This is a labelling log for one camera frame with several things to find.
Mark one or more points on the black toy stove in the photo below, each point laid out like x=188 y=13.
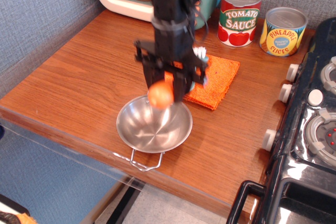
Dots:
x=300 y=176

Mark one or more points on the pineapple slices toy can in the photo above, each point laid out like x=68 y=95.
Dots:
x=283 y=31

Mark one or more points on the teal toy scrub brush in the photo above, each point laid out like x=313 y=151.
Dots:
x=200 y=52

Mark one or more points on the tomato sauce toy can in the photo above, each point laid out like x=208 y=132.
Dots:
x=237 y=22

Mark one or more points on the small steel two-handled bowl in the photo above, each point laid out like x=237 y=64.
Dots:
x=154 y=131

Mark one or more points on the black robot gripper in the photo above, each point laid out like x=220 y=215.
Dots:
x=172 y=52

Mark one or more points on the orange folded cloth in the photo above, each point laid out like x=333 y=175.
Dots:
x=220 y=74

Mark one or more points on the orange fuzzy object bottom left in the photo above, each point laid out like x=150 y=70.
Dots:
x=10 y=218

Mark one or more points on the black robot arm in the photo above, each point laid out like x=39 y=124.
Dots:
x=172 y=49

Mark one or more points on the orange plastic toy carrot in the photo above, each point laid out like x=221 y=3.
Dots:
x=160 y=94

